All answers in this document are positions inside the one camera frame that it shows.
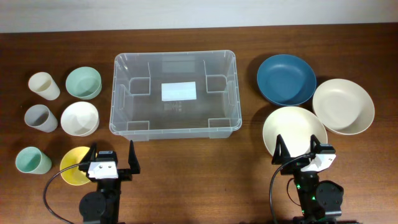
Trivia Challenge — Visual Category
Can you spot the cream plate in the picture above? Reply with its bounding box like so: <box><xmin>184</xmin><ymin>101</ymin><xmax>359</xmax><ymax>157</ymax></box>
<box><xmin>312</xmin><ymin>78</ymin><xmax>375</xmax><ymax>135</ymax></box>

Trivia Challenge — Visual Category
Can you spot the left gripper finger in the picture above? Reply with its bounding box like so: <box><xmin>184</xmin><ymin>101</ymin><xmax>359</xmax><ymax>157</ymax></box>
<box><xmin>83</xmin><ymin>142</ymin><xmax>97</xmax><ymax>163</ymax></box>
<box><xmin>128</xmin><ymin>140</ymin><xmax>141</xmax><ymax>173</ymax></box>

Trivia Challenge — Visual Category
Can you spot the mint green plastic cup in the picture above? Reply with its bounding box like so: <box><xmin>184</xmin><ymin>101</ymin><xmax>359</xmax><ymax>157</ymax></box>
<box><xmin>15</xmin><ymin>146</ymin><xmax>52</xmax><ymax>174</ymax></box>

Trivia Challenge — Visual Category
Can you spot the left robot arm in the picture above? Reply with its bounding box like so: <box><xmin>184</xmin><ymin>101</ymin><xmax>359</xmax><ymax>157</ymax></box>
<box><xmin>78</xmin><ymin>141</ymin><xmax>141</xmax><ymax>223</ymax></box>

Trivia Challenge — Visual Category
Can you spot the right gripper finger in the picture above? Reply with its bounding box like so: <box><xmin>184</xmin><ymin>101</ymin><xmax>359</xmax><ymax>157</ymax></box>
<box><xmin>310</xmin><ymin>134</ymin><xmax>320</xmax><ymax>156</ymax></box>
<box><xmin>272</xmin><ymin>134</ymin><xmax>292</xmax><ymax>165</ymax></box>

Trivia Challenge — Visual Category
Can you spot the white bowl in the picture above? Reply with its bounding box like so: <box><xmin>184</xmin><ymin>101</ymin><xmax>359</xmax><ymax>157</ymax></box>
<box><xmin>60</xmin><ymin>101</ymin><xmax>100</xmax><ymax>137</ymax></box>

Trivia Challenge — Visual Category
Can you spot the yellow bowl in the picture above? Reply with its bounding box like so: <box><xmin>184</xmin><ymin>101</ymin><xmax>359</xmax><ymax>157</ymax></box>
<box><xmin>59</xmin><ymin>146</ymin><xmax>98</xmax><ymax>187</ymax></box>

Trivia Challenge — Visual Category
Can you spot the cream plastic cup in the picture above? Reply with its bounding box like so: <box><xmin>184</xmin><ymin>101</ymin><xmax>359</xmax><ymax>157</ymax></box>
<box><xmin>28</xmin><ymin>72</ymin><xmax>60</xmax><ymax>101</ymax></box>

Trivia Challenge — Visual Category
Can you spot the pale yellow-cream plate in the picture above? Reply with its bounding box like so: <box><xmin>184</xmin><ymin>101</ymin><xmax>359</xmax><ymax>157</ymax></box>
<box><xmin>262</xmin><ymin>106</ymin><xmax>328</xmax><ymax>157</ymax></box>

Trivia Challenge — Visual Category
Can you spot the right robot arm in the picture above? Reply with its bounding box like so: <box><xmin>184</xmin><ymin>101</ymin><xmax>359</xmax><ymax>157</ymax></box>
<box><xmin>269</xmin><ymin>134</ymin><xmax>344</xmax><ymax>224</ymax></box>

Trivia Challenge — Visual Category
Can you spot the grey plastic cup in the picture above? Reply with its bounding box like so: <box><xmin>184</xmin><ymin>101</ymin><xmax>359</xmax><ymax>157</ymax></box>
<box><xmin>24</xmin><ymin>105</ymin><xmax>58</xmax><ymax>133</ymax></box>

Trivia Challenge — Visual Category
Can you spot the mint green bowl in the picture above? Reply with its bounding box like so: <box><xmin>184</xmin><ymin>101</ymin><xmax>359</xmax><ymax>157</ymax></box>
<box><xmin>65</xmin><ymin>67</ymin><xmax>102</xmax><ymax>100</ymax></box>

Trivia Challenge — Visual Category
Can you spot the dark blue plate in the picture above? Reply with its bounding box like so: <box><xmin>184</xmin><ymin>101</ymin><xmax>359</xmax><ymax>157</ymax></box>
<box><xmin>256</xmin><ymin>54</ymin><xmax>317</xmax><ymax>106</ymax></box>

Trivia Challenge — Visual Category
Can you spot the clear plastic storage container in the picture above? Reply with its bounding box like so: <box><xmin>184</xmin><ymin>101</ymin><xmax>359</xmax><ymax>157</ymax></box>
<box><xmin>109</xmin><ymin>50</ymin><xmax>243</xmax><ymax>141</ymax></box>

